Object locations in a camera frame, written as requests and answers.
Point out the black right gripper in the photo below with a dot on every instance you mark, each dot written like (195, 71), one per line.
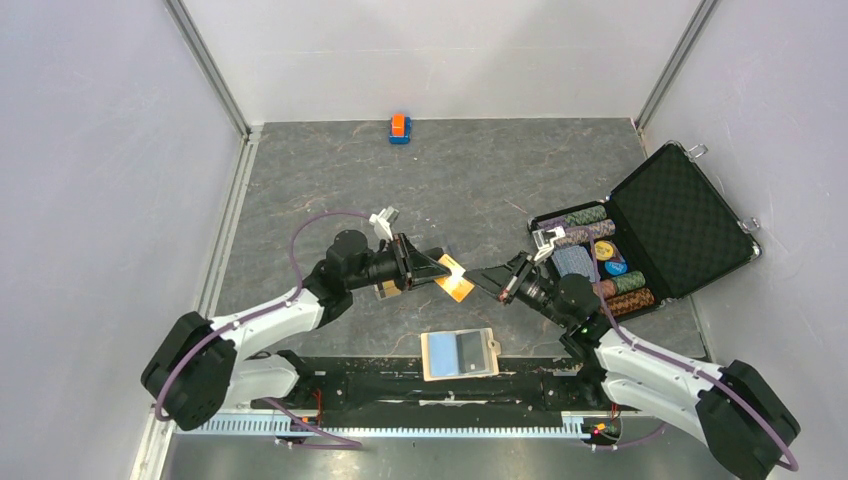
(500, 281)

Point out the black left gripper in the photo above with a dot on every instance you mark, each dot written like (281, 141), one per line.
(413, 266)

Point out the gold VIP credit card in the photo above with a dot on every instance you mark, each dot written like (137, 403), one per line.
(454, 284)

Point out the black and yellow credit cards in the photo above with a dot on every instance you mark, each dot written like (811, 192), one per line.
(387, 289)

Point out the clear acrylic card box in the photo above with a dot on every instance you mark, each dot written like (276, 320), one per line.
(399, 271)

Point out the beige leather card holder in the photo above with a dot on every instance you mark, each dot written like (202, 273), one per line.
(440, 360)

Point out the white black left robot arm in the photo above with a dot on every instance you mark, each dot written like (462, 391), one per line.
(204, 365)

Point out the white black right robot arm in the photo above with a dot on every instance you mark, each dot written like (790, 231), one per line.
(731, 409)

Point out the blue patterned playing card deck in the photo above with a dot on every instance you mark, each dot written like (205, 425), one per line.
(574, 260)

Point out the purple poker chip stack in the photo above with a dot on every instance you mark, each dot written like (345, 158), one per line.
(566, 236)

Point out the yellow dealer button chip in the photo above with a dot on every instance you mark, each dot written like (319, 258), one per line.
(605, 250)

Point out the green blue poker chip stack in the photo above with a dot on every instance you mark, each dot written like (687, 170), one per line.
(595, 217)

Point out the blue round chip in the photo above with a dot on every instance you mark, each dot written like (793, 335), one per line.
(616, 267)

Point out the brown poker chip stack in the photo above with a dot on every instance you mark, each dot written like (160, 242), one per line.
(626, 294)

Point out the orange and blue toy car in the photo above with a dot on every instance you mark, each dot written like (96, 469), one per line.
(399, 129)

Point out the black poker chip case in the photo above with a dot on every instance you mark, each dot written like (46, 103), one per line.
(672, 225)

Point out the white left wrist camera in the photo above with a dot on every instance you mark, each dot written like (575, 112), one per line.
(382, 223)

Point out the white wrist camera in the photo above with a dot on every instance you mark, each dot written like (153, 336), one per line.
(546, 241)
(382, 223)

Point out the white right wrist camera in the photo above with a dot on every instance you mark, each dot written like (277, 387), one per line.
(546, 241)

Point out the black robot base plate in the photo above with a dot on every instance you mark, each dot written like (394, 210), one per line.
(391, 392)

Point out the white slotted cable duct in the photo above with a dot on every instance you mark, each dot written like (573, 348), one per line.
(279, 425)

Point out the aluminium frame post left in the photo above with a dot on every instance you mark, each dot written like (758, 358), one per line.
(203, 56)

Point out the aluminium frame post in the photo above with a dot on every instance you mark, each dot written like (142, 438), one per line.
(203, 56)
(694, 28)

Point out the aluminium frame post right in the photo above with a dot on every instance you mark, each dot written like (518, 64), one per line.
(694, 28)

